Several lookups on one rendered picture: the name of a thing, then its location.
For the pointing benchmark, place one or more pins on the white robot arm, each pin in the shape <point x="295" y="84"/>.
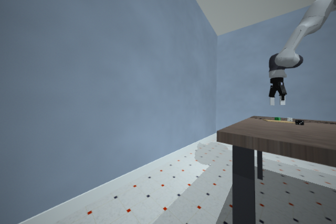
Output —
<point x="312" y="21"/>

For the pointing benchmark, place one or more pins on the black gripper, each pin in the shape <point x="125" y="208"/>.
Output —
<point x="278" y="85"/>

